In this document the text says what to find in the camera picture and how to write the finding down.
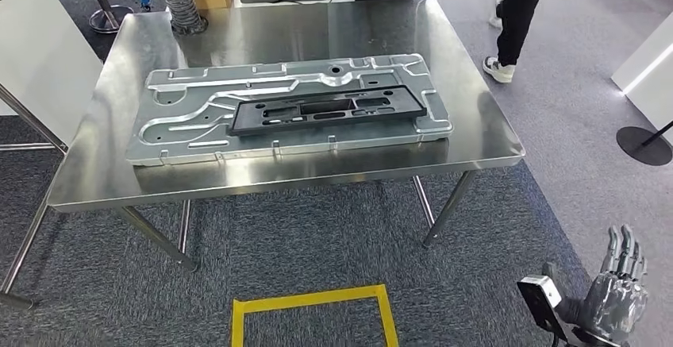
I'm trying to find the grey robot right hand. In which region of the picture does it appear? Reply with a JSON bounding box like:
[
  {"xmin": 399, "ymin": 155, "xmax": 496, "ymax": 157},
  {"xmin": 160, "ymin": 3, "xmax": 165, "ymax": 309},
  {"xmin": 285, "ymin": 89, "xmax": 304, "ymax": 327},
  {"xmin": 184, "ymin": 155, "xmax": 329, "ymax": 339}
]
[{"xmin": 580, "ymin": 224, "xmax": 648, "ymax": 341}]

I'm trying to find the black plastic plate bracket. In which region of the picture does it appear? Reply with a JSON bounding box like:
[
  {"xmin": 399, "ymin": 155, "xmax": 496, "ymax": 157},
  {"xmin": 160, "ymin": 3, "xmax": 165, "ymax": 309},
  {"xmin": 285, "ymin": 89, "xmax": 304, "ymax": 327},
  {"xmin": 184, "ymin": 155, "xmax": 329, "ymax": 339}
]
[{"xmin": 227, "ymin": 84, "xmax": 428, "ymax": 137}]

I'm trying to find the stainless steel workbench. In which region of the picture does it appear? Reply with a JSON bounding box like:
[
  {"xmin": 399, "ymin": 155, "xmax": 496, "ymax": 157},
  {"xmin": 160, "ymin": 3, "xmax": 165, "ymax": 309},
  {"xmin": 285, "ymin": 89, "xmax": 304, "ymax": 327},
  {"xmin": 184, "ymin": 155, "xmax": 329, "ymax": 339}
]
[{"xmin": 0, "ymin": 0, "xmax": 527, "ymax": 311}]

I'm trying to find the black round stanchion base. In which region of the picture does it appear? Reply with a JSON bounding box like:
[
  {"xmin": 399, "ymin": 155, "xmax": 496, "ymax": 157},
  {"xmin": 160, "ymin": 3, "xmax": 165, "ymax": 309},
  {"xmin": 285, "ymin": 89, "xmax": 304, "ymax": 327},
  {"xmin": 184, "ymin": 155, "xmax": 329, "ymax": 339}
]
[{"xmin": 616, "ymin": 118, "xmax": 673, "ymax": 167}]

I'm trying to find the white counter block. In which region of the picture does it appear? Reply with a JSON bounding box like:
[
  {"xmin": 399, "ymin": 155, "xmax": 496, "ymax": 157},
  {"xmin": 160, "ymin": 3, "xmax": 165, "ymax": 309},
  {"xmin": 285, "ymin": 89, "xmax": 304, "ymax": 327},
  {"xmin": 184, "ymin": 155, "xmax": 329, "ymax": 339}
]
[{"xmin": 611, "ymin": 12, "xmax": 673, "ymax": 146}]

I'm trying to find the person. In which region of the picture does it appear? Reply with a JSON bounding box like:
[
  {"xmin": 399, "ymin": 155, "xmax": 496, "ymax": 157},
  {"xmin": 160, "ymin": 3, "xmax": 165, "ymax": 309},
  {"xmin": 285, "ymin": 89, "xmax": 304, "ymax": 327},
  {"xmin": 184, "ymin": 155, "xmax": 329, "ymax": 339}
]
[{"xmin": 483, "ymin": 0, "xmax": 559, "ymax": 84}]

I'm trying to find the stamped grey metal panel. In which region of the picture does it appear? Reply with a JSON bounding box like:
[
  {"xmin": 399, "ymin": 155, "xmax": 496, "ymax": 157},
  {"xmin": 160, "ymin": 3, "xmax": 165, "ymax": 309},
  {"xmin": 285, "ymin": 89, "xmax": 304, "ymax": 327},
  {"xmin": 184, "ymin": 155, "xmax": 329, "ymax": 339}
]
[{"xmin": 125, "ymin": 52, "xmax": 454, "ymax": 168}]

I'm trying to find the white partition panel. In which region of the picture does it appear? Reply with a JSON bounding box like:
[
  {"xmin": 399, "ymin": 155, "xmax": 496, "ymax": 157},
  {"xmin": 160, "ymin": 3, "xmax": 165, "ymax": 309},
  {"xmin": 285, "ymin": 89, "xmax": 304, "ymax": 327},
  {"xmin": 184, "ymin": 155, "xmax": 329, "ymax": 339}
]
[{"xmin": 0, "ymin": 0, "xmax": 103, "ymax": 146}]

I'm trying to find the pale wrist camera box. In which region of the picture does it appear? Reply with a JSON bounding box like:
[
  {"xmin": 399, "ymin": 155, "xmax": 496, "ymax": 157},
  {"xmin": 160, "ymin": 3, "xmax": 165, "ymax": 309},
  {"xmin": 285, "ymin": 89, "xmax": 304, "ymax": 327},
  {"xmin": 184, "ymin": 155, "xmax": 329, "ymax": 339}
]
[{"xmin": 517, "ymin": 275, "xmax": 571, "ymax": 345}]

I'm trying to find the grey corrugated duct hose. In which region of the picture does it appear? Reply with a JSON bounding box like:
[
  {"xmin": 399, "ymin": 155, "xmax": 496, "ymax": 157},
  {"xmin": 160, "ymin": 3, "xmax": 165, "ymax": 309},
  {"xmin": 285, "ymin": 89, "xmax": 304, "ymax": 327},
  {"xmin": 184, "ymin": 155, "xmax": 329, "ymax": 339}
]
[{"xmin": 152, "ymin": 0, "xmax": 209, "ymax": 35}]

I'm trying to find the steel stanchion post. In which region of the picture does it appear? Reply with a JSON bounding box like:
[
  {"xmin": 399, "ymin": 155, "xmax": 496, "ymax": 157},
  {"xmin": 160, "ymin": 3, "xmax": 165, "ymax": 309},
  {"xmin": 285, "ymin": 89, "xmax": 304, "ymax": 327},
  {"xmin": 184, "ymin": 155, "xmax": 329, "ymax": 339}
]
[{"xmin": 77, "ymin": 0, "xmax": 135, "ymax": 34}]

